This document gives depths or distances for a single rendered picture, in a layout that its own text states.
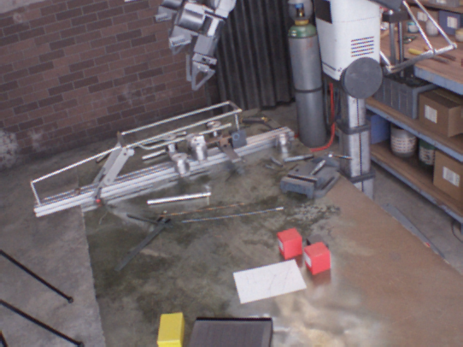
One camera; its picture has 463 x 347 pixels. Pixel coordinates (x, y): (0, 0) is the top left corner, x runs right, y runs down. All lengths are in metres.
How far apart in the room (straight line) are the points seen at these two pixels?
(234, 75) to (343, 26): 2.50
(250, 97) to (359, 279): 3.22
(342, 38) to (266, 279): 0.87
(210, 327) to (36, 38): 3.44
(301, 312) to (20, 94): 3.56
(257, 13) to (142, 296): 3.19
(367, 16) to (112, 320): 1.21
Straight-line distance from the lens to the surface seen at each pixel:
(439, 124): 2.69
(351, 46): 1.67
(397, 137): 3.12
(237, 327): 1.00
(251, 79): 4.13
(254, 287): 1.11
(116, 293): 1.19
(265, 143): 1.67
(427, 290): 1.09
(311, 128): 3.53
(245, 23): 4.01
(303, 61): 3.35
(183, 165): 1.51
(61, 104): 4.29
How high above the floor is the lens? 1.63
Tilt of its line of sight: 26 degrees down
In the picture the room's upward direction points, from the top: 10 degrees counter-clockwise
